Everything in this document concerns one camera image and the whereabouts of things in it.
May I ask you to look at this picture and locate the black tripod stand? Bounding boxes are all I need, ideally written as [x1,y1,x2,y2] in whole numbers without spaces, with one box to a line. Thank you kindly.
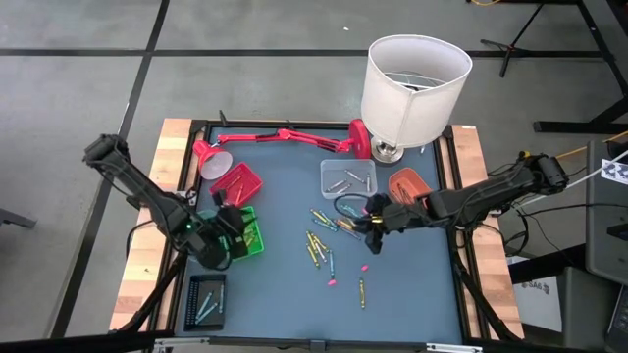
[479,0,546,78]

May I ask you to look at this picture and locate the orange plastic basket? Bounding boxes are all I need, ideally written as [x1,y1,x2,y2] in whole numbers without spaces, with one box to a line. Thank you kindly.
[387,167,433,207]

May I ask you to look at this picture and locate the black table frame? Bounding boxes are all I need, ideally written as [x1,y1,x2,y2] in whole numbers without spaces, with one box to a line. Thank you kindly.
[108,117,526,353]

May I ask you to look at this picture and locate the red desk lamp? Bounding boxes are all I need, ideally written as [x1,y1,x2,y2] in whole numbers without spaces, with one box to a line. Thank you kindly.
[192,119,373,180]

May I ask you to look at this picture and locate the grey cabinet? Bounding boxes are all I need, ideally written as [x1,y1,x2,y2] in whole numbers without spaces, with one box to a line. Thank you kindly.
[586,140,628,286]

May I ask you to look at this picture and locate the black plastic tray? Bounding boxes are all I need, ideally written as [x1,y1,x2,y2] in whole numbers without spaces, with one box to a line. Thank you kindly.
[183,273,228,331]

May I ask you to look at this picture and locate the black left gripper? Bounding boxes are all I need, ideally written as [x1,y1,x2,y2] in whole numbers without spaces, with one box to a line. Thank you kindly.
[212,189,250,261]

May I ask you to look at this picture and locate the black stand leg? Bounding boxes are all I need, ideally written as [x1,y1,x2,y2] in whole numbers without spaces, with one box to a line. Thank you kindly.
[533,0,628,134]

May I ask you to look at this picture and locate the white shade table lamp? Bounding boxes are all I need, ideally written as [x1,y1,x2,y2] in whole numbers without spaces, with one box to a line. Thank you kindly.
[360,33,474,164]

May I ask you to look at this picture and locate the grey box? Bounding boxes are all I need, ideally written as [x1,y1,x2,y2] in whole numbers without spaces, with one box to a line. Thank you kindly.
[509,267,628,352]

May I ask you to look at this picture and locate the green plastic basket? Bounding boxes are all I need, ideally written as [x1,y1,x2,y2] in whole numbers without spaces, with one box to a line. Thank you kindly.
[239,205,266,259]

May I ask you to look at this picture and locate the clear plastic container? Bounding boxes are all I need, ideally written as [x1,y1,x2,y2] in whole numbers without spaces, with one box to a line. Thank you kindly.
[320,158,379,200]

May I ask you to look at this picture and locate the red plastic basket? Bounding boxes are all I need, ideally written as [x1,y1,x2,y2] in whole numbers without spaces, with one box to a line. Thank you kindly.
[209,161,264,207]

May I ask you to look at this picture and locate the wooden side board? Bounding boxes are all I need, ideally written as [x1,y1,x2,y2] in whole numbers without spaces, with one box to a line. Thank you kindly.
[449,125,525,339]
[110,118,193,332]

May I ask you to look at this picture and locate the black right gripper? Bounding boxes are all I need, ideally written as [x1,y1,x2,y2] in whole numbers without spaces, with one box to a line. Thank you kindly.
[362,193,431,255]

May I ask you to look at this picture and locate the grey stand foot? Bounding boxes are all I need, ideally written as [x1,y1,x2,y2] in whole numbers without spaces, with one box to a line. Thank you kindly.
[0,208,38,230]

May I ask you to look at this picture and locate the printed marker sheet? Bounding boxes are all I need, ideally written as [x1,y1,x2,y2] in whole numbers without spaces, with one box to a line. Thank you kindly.
[601,158,628,186]

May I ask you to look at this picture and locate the yellow power cable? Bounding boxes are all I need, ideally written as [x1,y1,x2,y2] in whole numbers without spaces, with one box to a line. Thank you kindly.
[514,129,628,166]

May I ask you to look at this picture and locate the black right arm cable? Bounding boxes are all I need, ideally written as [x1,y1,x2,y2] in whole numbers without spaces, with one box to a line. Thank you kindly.
[333,193,374,217]

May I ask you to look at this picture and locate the white cable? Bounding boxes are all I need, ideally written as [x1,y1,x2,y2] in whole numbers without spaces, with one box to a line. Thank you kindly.
[578,149,628,185]

